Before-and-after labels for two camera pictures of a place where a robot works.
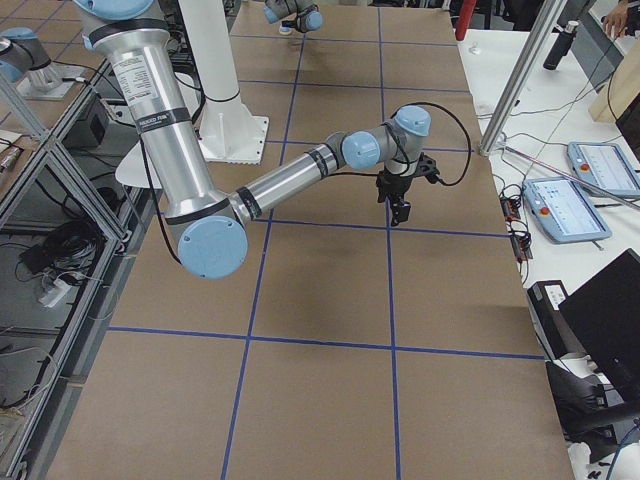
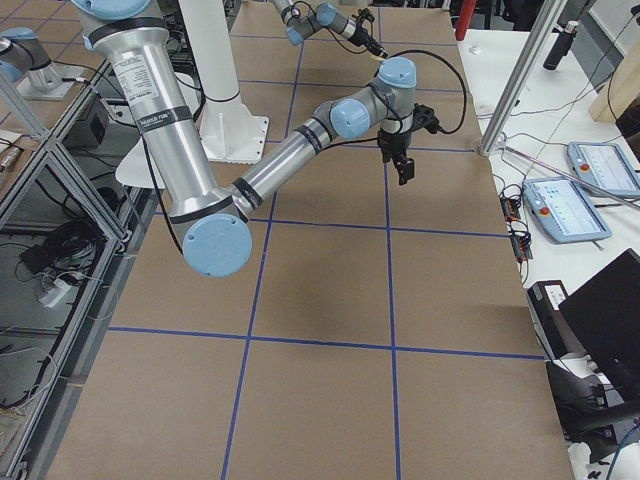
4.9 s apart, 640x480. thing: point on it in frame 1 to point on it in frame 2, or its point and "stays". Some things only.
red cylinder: [464, 18] stays
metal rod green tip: [573, 177] stays
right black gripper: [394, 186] to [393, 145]
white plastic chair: [132, 169] stays
